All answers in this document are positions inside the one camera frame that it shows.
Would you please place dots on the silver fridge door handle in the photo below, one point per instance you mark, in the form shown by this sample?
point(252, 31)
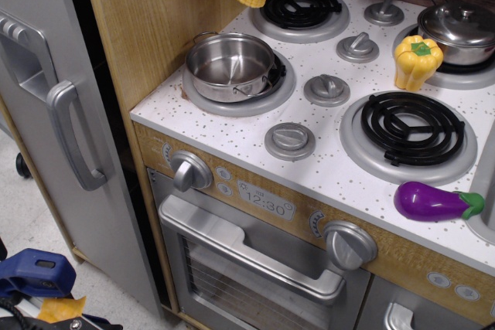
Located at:
point(81, 129)

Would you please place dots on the blue clamp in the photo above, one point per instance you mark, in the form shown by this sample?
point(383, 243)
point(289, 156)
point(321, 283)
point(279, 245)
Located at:
point(37, 273)

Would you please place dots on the stove burner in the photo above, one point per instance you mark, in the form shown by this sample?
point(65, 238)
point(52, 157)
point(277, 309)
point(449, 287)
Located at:
point(280, 93)
point(456, 77)
point(301, 21)
point(400, 137)

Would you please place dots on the silver oven door handle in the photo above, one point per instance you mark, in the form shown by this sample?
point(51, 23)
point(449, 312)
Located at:
point(214, 224)

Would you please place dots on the grey lower right door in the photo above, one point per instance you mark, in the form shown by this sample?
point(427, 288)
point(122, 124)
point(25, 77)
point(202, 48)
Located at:
point(388, 306)

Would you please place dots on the yellow tape piece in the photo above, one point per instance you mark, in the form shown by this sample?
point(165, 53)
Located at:
point(60, 309)

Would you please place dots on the grey oven door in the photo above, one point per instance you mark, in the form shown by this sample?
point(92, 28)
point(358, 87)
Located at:
point(223, 295)

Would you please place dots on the yellow toy bell pepper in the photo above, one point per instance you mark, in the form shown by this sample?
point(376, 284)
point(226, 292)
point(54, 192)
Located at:
point(416, 61)

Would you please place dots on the purple toy eggplant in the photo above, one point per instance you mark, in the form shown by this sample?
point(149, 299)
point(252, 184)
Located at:
point(421, 202)

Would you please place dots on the back left stove burner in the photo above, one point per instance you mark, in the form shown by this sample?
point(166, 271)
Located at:
point(301, 21)

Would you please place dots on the front left stove burner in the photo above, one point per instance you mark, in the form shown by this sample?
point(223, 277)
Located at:
point(280, 93)

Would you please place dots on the black caster wheel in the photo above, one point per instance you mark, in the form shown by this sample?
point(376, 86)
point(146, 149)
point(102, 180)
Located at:
point(21, 167)

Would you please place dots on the silver oven dial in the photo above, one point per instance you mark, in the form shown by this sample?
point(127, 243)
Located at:
point(349, 247)
point(190, 171)

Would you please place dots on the back right stove burner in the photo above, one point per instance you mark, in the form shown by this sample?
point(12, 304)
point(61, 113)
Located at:
point(456, 77)

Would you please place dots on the right silver oven dial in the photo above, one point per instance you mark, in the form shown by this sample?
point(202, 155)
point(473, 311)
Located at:
point(349, 247)

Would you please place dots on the left silver oven dial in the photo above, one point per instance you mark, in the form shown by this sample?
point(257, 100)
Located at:
point(190, 171)

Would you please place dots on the front right stove burner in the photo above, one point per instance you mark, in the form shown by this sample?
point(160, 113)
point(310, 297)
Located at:
point(400, 137)

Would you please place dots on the grey stovetop knob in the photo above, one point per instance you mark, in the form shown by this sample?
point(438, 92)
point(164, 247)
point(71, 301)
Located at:
point(384, 13)
point(290, 141)
point(326, 91)
point(358, 49)

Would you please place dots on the steel pot with lid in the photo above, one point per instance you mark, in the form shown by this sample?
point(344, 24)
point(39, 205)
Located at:
point(463, 31)

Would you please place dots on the grey toy fridge door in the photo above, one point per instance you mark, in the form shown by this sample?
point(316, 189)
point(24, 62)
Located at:
point(44, 42)

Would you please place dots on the grey stovetop knob front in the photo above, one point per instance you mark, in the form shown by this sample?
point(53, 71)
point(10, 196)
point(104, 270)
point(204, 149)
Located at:
point(290, 141)

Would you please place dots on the small steel pan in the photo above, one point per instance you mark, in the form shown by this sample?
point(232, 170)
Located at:
point(230, 67)

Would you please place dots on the grey stovetop knob back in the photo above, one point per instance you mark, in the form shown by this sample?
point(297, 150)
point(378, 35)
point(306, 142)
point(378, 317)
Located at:
point(384, 13)

